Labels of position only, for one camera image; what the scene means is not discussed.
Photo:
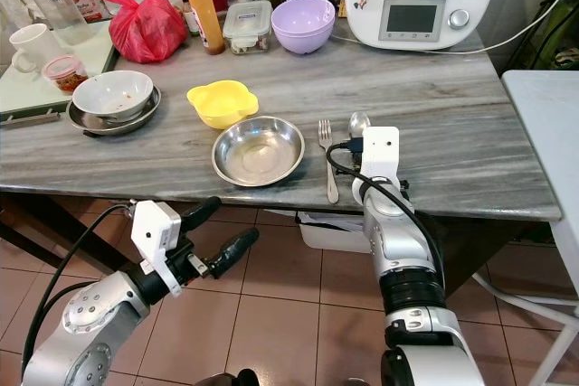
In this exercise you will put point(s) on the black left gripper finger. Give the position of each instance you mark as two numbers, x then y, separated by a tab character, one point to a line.
201	211
235	250

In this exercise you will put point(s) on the steel spoon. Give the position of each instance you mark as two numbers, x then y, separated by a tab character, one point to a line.
359	122

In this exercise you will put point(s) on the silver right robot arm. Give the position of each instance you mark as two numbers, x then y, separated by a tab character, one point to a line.
407	250

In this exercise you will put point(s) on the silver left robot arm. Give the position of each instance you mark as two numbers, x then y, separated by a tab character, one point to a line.
90	318

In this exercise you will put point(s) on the steel fork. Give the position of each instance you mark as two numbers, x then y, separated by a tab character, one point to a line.
327	164

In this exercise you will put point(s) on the white plastic bin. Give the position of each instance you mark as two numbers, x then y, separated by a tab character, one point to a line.
326	234

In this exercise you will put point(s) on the empty steel plate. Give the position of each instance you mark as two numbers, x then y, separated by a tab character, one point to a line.
259	151

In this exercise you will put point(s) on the yellow plastic bowl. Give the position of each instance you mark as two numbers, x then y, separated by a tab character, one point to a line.
223	103

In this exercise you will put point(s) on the steel plate under white bowl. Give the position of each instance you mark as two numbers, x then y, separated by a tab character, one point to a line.
110	127

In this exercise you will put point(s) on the black robot foot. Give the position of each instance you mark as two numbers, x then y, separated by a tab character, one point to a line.
231	378

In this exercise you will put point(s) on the white ceramic bowl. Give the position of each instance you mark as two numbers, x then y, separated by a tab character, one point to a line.
112	90

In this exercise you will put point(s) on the purple bowl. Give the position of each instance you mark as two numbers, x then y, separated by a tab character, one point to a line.
303	26

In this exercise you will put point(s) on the clear lidded food container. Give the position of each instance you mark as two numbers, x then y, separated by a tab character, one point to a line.
247	25

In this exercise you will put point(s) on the white kitchen cooking machine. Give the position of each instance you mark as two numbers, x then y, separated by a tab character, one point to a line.
421	2

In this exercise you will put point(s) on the red plastic bag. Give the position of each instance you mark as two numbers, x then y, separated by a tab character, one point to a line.
149	30

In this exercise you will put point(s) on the orange sauce squeeze bottle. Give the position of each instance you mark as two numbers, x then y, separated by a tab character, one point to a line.
206	20

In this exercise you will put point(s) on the white side table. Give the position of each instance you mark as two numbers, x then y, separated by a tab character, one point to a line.
547	142

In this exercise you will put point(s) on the small tub with pink lid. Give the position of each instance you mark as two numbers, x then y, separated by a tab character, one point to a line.
64	70

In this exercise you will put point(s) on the white mug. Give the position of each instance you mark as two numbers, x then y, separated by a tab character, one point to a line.
34	45

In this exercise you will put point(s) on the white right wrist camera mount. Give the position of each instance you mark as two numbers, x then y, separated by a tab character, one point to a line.
382	153

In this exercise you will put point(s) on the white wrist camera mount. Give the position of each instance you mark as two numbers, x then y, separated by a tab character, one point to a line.
382	153
156	232

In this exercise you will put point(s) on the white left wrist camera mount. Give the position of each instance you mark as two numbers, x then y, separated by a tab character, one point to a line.
156	232

